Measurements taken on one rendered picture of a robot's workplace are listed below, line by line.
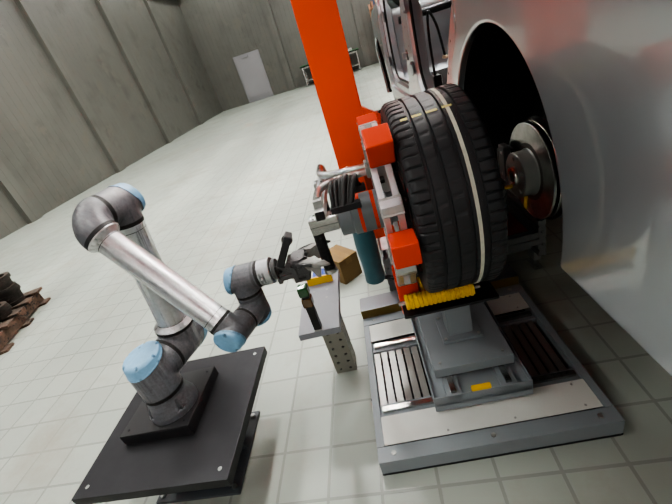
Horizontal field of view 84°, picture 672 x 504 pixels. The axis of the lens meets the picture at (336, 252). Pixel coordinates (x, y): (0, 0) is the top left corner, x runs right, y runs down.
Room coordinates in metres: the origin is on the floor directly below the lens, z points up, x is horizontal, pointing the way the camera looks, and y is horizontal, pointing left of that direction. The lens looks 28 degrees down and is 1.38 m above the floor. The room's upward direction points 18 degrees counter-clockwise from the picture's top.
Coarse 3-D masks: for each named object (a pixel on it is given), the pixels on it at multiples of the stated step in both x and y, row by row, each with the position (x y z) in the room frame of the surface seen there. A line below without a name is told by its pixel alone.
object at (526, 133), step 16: (528, 128) 1.09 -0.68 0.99; (544, 128) 1.04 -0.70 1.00; (512, 144) 1.22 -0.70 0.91; (528, 144) 1.09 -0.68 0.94; (544, 144) 0.99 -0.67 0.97; (512, 160) 1.11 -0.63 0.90; (528, 160) 1.05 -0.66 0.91; (544, 160) 1.00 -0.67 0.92; (528, 176) 1.03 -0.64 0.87; (544, 176) 1.00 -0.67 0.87; (528, 192) 1.04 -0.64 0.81; (544, 192) 1.00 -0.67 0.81; (560, 192) 0.94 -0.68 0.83; (528, 208) 1.11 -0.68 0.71; (544, 208) 1.00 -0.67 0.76
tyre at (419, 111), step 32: (416, 96) 1.15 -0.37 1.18; (448, 96) 1.08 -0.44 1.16; (416, 128) 1.00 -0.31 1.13; (448, 128) 0.97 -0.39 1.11; (480, 128) 0.93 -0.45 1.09; (416, 160) 0.93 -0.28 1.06; (448, 160) 0.91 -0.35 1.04; (480, 160) 0.89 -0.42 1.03; (416, 192) 0.90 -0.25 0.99; (448, 192) 0.88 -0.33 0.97; (480, 192) 0.85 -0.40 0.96; (416, 224) 0.89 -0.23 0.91; (448, 224) 0.85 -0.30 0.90; (448, 256) 0.86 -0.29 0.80; (480, 256) 0.85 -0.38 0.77; (448, 288) 0.95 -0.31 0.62
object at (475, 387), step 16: (416, 320) 1.38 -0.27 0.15; (496, 320) 1.20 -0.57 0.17; (416, 336) 1.26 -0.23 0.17; (432, 368) 1.08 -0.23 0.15; (496, 368) 0.96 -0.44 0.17; (512, 368) 0.96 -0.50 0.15; (432, 384) 1.00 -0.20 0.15; (448, 384) 0.96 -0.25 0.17; (464, 384) 0.96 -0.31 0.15; (480, 384) 0.91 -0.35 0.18; (496, 384) 0.91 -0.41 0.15; (512, 384) 0.88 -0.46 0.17; (528, 384) 0.87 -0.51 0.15; (448, 400) 0.91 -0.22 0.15; (464, 400) 0.90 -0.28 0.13; (480, 400) 0.90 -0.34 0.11; (496, 400) 0.89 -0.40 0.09
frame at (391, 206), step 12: (360, 132) 1.20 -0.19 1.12; (372, 168) 1.02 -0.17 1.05; (372, 180) 1.43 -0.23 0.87; (396, 192) 0.95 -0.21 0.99; (384, 204) 0.94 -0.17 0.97; (396, 204) 0.93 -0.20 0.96; (384, 216) 0.93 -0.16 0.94; (384, 228) 1.36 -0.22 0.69; (396, 228) 1.34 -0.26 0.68; (396, 276) 0.95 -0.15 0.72; (408, 276) 1.07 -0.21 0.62
